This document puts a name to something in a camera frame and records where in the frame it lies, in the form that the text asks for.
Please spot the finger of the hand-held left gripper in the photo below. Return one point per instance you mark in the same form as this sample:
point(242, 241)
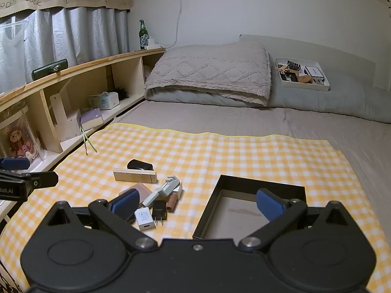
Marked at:
point(45, 178)
point(16, 164)

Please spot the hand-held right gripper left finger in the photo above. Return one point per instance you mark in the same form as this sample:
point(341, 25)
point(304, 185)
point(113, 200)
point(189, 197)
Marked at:
point(125, 203)

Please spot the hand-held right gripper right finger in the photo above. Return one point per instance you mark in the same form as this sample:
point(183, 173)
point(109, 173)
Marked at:
point(270, 204)

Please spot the pink power bank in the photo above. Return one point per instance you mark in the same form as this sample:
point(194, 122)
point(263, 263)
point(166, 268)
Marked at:
point(142, 189)

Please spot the white plug charger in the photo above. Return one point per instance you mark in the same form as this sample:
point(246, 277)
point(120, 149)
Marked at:
point(144, 218)

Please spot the wooden block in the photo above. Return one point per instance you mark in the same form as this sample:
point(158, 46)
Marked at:
point(134, 177)

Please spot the white selfie stick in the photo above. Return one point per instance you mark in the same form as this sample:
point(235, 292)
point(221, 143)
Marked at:
point(162, 190)

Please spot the black shallow box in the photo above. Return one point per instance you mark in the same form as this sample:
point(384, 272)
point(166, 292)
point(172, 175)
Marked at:
point(232, 213)

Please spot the black oval case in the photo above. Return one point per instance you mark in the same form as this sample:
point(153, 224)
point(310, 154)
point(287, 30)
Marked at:
point(139, 164)

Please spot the pink lipstick tube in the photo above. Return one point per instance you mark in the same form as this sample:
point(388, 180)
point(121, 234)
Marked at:
point(172, 203)

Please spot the doll in clear case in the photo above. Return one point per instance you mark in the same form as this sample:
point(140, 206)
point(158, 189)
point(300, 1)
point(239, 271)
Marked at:
point(18, 140)

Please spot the green stems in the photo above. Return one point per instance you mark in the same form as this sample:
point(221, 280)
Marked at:
point(87, 142)

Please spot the yellow checked mat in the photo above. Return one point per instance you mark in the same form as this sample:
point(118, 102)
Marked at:
point(244, 152)

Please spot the wooden stand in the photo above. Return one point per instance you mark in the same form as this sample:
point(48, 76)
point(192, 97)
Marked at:
point(64, 119)

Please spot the purple small box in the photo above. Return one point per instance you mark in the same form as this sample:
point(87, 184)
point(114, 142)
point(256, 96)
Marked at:
point(91, 119)

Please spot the black white patterned cloth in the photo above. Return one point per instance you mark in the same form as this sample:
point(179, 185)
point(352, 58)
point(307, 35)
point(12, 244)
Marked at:
point(6, 280)

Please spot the white tissue box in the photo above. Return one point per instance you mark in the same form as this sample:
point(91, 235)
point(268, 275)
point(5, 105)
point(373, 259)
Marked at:
point(105, 100)

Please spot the green glasses case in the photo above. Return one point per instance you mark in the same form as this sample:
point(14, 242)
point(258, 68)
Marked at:
point(49, 68)

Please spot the black furry item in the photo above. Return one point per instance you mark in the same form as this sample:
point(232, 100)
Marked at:
point(122, 93)

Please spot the wooden shelf unit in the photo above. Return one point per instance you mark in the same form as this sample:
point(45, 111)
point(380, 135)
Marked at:
point(91, 70)

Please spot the grey duvet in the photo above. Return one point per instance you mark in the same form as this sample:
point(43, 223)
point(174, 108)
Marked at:
point(320, 97)

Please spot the white tray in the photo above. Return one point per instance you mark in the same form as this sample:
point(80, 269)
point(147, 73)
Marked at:
point(305, 86)

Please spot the black small device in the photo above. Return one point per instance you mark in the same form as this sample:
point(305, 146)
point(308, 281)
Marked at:
point(288, 77)

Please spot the round wooden disc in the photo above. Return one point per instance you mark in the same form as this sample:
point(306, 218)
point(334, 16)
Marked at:
point(304, 79)

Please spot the black hair claw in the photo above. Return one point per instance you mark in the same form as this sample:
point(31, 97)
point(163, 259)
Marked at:
point(292, 66)

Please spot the white small box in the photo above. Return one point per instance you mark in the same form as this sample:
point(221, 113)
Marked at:
point(313, 71)

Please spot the grey curtain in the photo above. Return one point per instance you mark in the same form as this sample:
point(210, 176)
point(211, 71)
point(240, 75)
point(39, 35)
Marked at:
point(76, 33)

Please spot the beige textured blanket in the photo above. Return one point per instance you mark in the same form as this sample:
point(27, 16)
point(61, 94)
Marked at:
point(210, 67)

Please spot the white power adapter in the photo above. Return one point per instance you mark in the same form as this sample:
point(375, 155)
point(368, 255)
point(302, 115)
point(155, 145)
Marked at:
point(151, 41)

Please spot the grey headboard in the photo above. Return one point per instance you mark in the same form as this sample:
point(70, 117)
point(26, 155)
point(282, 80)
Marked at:
point(336, 52)

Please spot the green glass bottle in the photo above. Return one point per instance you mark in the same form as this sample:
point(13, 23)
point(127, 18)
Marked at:
point(142, 36)

